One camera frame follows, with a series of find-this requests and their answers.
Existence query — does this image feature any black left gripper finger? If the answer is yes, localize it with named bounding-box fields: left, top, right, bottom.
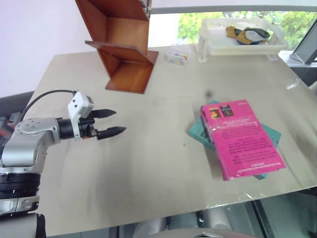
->
left=94, top=109, right=117, bottom=119
left=96, top=126, right=127, bottom=141

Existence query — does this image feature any teal book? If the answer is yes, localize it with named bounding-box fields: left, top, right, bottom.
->
left=187, top=100, right=282, bottom=180

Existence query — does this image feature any pink paperback book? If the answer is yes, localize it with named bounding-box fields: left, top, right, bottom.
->
left=200, top=99, right=287, bottom=181

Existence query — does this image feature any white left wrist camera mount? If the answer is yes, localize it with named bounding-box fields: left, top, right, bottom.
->
left=67, top=91, right=95, bottom=141

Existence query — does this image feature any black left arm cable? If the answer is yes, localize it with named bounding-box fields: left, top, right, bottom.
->
left=15, top=90, right=78, bottom=129

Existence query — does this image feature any pile of coloured cloth items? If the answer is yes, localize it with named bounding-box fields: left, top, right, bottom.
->
left=225, top=25, right=271, bottom=46

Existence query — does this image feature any white plastic tray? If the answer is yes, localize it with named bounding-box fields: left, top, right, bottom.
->
left=197, top=17, right=289, bottom=63

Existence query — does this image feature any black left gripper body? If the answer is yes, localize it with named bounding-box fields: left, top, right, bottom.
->
left=78, top=110, right=99, bottom=140

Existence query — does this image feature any dark framed stand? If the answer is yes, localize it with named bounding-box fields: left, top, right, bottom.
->
left=289, top=14, right=317, bottom=65

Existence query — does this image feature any wooden zigzag shelf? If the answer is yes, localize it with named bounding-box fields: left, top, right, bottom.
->
left=75, top=0, right=159, bottom=95

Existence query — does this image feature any small clear plastic container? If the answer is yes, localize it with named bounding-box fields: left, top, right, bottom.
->
left=165, top=44, right=192, bottom=66

